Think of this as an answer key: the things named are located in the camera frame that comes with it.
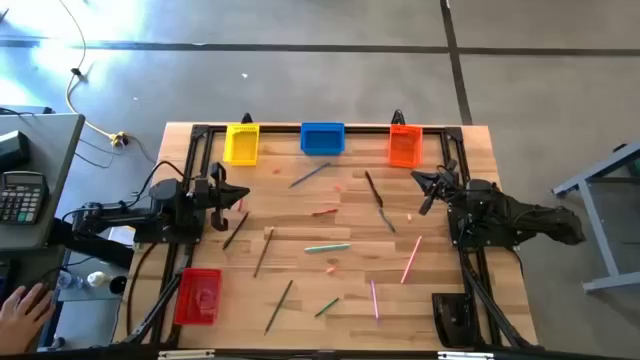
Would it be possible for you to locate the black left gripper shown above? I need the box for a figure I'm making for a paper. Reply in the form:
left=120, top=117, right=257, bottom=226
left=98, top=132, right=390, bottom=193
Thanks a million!
left=192, top=162, right=250, bottom=232

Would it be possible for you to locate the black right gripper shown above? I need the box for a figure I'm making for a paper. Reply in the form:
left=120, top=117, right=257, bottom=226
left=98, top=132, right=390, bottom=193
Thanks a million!
left=410, top=159, right=469, bottom=216

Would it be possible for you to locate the black pencil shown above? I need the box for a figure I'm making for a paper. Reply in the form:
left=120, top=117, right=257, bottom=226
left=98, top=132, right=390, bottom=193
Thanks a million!
left=222, top=211, right=250, bottom=251

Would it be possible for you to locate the grey pen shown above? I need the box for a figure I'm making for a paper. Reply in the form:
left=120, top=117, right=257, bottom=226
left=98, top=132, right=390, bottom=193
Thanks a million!
left=378, top=207, right=397, bottom=234

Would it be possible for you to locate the blue pen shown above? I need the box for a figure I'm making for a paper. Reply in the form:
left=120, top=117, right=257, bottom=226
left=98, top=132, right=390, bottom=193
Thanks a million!
left=288, top=162, right=332, bottom=189

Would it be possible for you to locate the pink pen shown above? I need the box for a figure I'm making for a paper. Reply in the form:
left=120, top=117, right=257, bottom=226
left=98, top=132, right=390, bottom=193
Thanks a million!
left=400, top=235, right=423, bottom=285

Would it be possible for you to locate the teal crayon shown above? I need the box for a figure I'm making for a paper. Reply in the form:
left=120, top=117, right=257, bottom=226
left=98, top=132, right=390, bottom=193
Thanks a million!
left=304, top=243, right=351, bottom=254

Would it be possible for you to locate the dark green pencil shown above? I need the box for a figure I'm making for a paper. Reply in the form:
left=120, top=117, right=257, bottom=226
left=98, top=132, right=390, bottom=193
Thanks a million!
left=263, top=279, right=294, bottom=336

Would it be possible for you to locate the orange plastic bin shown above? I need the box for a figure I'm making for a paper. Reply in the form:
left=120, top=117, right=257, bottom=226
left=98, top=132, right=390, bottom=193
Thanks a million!
left=388, top=124, right=424, bottom=169

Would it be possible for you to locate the yellow plastic bin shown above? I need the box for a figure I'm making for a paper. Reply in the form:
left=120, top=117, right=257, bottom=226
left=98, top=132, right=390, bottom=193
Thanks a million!
left=223, top=123, right=261, bottom=167

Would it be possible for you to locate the blue plastic bin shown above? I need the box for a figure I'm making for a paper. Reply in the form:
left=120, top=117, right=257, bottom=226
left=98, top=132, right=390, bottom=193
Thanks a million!
left=300, top=122, right=346, bottom=156

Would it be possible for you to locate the red plastic bin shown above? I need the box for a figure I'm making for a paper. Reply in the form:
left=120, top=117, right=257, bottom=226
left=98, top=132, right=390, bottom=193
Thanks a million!
left=173, top=267, right=223, bottom=326

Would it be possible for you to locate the black plastic cradle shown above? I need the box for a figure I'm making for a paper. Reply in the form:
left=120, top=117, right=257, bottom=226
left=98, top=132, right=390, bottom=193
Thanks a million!
left=431, top=292, right=476, bottom=349

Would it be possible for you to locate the grey desk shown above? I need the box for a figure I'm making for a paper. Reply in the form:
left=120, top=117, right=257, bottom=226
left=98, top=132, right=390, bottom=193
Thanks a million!
left=0, top=113, right=86, bottom=251

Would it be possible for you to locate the clear water bottle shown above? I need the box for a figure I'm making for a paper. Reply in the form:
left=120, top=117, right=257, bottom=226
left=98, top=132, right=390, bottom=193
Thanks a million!
left=56, top=271, right=85, bottom=291

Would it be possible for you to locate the black desk device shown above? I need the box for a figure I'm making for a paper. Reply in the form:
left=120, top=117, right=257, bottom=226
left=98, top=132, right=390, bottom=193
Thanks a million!
left=0, top=130, right=31, bottom=171

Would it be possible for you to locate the person's hand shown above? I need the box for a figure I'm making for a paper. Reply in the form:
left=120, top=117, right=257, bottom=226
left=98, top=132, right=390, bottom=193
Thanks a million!
left=0, top=283, right=55, bottom=354

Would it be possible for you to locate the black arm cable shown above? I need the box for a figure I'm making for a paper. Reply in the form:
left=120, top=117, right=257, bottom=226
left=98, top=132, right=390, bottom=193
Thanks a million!
left=130, top=159, right=187, bottom=209

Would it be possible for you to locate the black power cable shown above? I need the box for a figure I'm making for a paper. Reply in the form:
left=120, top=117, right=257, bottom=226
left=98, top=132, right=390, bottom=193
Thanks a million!
left=126, top=243, right=159, bottom=336

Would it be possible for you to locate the white floor cable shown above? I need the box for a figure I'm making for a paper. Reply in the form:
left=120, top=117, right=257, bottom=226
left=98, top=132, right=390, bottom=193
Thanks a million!
left=58, top=0, right=117, bottom=140

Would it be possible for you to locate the silver aluminium bracket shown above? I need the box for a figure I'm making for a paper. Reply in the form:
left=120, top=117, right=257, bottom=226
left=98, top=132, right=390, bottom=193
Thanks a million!
left=158, top=349, right=216, bottom=360
left=437, top=351, right=495, bottom=360

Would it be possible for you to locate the blue-grey metal cart frame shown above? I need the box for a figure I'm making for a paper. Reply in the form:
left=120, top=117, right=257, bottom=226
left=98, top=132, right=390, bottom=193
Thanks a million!
left=552, top=141, right=640, bottom=294

